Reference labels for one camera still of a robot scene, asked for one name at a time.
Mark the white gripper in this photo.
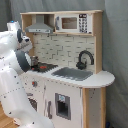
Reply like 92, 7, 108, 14
21, 36, 32, 52

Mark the small metal pot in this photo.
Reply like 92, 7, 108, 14
31, 56, 39, 66

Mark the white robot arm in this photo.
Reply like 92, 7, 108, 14
0, 21, 54, 128

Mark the wooden toy kitchen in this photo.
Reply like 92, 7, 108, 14
21, 10, 115, 128

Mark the grey toy range hood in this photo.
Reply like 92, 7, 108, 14
25, 15, 53, 33

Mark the black toy stovetop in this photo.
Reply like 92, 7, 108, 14
31, 62, 56, 73

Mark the toy microwave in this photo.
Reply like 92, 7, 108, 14
55, 14, 92, 34

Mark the toy oven door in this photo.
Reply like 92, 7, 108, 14
27, 93, 37, 111

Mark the black toy faucet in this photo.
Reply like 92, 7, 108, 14
76, 50, 94, 70

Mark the grey toy sink basin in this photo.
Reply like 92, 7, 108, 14
52, 67, 92, 81

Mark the grey fabric backdrop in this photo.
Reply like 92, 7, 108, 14
0, 0, 128, 128

